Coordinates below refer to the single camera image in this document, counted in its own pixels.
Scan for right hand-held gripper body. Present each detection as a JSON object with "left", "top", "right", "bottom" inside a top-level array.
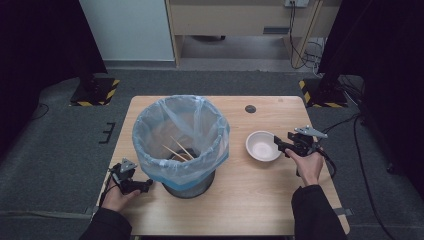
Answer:
[{"left": 286, "top": 124, "right": 329, "bottom": 158}]

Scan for left hand-held gripper cable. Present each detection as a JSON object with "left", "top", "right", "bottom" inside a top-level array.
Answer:
[{"left": 98, "top": 168, "right": 118, "bottom": 207}]

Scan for long black floor cable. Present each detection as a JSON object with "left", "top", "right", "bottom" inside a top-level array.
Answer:
[{"left": 321, "top": 112, "right": 398, "bottom": 240}]

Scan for black curtain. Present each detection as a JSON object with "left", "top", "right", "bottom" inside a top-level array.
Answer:
[
  {"left": 0, "top": 0, "right": 108, "bottom": 158},
  {"left": 318, "top": 0, "right": 424, "bottom": 188}
]

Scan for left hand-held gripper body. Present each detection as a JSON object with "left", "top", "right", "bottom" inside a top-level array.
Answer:
[{"left": 109, "top": 157, "right": 145, "bottom": 196}]

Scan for person's left hand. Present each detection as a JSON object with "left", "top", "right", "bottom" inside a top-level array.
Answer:
[{"left": 101, "top": 177, "right": 141, "bottom": 214}]

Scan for white bowl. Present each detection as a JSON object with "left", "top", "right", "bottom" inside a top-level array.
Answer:
[{"left": 245, "top": 130, "right": 283, "bottom": 163}]

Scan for hand-held gripper cable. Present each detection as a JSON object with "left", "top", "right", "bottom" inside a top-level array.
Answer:
[
  {"left": 98, "top": 168, "right": 118, "bottom": 207},
  {"left": 316, "top": 148, "right": 337, "bottom": 179}
]

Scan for wall socket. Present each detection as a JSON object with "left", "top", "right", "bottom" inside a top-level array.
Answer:
[{"left": 283, "top": 0, "right": 310, "bottom": 9}]

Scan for thin black floor cable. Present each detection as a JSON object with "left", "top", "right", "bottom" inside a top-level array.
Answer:
[{"left": 30, "top": 102, "right": 51, "bottom": 122}]

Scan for black mesh trash bin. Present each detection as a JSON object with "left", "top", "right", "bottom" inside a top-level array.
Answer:
[{"left": 161, "top": 169, "right": 217, "bottom": 200}]

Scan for bin with blue bag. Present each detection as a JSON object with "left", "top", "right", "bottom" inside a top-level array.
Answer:
[{"left": 131, "top": 94, "right": 231, "bottom": 187}]

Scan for black wall cables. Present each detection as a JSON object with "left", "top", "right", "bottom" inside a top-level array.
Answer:
[{"left": 287, "top": 0, "right": 325, "bottom": 72}]

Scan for stand base with striped tape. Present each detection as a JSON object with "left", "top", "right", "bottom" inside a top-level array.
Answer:
[
  {"left": 68, "top": 76, "right": 121, "bottom": 108},
  {"left": 298, "top": 76, "right": 350, "bottom": 109}
]

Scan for white partition panel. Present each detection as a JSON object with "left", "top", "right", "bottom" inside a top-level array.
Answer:
[{"left": 78, "top": 0, "right": 176, "bottom": 63}]

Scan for wooden chopstick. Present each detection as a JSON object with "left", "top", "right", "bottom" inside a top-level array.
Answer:
[
  {"left": 170, "top": 135, "right": 196, "bottom": 161},
  {"left": 161, "top": 144, "right": 190, "bottom": 163}
]

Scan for person's right hand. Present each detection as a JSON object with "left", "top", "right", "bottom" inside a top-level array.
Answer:
[{"left": 284, "top": 147, "right": 325, "bottom": 187}]

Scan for right hand-held gripper cable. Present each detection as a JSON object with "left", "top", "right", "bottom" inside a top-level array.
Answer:
[{"left": 316, "top": 148, "right": 337, "bottom": 179}]

